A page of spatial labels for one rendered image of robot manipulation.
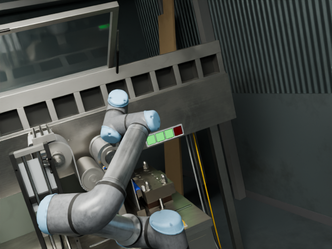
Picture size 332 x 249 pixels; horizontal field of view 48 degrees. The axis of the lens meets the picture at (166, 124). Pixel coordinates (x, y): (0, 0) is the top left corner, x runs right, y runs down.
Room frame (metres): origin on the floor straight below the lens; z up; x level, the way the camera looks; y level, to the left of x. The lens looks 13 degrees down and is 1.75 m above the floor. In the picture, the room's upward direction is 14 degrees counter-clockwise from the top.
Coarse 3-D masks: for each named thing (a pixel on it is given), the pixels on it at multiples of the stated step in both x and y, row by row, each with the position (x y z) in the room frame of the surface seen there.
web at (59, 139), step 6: (60, 138) 1.81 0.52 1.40; (48, 144) 1.69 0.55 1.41; (66, 144) 1.71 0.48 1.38; (96, 144) 1.90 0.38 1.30; (102, 144) 1.83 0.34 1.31; (42, 150) 1.68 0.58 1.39; (96, 150) 1.84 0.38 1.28; (72, 156) 1.74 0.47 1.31; (96, 156) 1.84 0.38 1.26; (72, 162) 1.86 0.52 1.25; (96, 162) 1.94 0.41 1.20; (102, 168) 1.77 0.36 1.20; (78, 174) 1.71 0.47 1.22
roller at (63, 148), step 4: (52, 144) 1.69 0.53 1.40; (56, 144) 1.70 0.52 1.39; (60, 144) 1.70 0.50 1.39; (64, 144) 1.71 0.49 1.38; (52, 148) 1.69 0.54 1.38; (56, 148) 1.70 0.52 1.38; (60, 148) 1.70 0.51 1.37; (64, 148) 1.71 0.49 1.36; (68, 148) 1.71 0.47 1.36; (64, 152) 1.70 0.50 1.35; (68, 152) 1.71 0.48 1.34; (64, 156) 1.70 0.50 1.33; (68, 156) 1.71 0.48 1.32; (68, 160) 1.71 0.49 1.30; (64, 164) 1.70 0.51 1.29; (68, 164) 1.70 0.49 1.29; (56, 168) 1.69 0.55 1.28; (60, 168) 1.69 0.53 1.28; (64, 168) 1.70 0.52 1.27
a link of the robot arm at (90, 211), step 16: (144, 112) 1.26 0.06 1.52; (128, 128) 1.22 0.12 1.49; (144, 128) 1.22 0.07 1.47; (128, 144) 1.14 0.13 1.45; (144, 144) 1.20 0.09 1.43; (112, 160) 1.10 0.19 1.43; (128, 160) 1.09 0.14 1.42; (112, 176) 1.03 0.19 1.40; (128, 176) 1.06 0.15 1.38; (96, 192) 0.97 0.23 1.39; (112, 192) 0.97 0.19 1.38; (80, 208) 0.94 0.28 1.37; (96, 208) 0.94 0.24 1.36; (112, 208) 0.95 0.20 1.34; (80, 224) 0.93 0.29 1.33; (96, 224) 0.93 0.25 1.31
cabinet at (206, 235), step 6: (210, 228) 1.61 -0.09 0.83; (198, 234) 1.59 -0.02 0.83; (204, 234) 1.60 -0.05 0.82; (210, 234) 1.61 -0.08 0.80; (192, 240) 1.58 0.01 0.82; (198, 240) 1.59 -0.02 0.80; (204, 240) 1.59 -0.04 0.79; (210, 240) 1.61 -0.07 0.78; (192, 246) 1.57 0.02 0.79; (198, 246) 1.58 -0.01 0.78; (204, 246) 1.59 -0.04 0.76; (210, 246) 1.61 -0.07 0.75
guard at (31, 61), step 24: (72, 24) 1.74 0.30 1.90; (96, 24) 1.80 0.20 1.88; (0, 48) 1.69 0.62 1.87; (24, 48) 1.75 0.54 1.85; (48, 48) 1.81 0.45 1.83; (72, 48) 1.88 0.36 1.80; (96, 48) 1.96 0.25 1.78; (0, 72) 1.82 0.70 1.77; (24, 72) 1.89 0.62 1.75; (48, 72) 1.97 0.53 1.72; (72, 72) 2.06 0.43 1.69
